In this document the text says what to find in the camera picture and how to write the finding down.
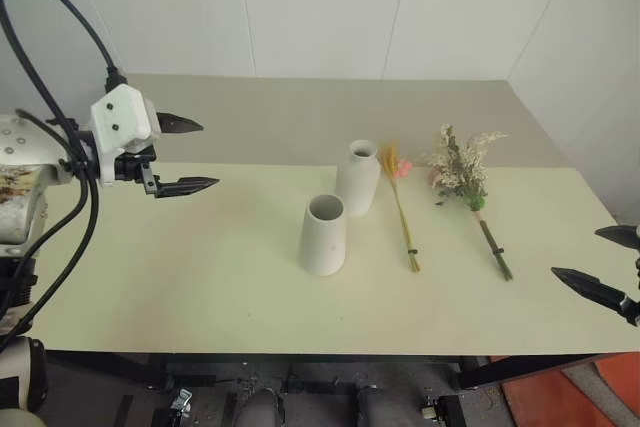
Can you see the black table frame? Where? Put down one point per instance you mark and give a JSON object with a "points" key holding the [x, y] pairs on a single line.
{"points": [[310, 361]]}

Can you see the white bottle-shaped vase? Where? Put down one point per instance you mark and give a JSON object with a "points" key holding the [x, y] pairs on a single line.
{"points": [[356, 182]]}

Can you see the yellow wheat and pink flower bundle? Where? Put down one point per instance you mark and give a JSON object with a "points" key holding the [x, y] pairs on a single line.
{"points": [[400, 207]]}

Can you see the dark grey rounded shape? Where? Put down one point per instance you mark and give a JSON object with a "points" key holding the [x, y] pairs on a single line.
{"points": [[259, 409]]}

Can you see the mixed dried flower bouquet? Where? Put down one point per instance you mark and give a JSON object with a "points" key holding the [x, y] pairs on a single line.
{"points": [[465, 172]]}

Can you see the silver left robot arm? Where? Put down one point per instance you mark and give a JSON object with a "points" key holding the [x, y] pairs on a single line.
{"points": [[20, 182]]}

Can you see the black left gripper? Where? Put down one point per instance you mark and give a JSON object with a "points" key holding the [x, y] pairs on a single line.
{"points": [[131, 165]]}

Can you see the orange floor mat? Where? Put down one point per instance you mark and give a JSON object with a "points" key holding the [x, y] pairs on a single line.
{"points": [[595, 397]]}

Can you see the white tapered vase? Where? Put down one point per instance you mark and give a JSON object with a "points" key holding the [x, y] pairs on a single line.
{"points": [[324, 242]]}

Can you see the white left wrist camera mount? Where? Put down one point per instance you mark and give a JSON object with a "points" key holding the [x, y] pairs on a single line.
{"points": [[117, 114]]}

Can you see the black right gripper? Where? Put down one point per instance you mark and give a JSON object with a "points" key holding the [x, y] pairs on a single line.
{"points": [[637, 272]]}

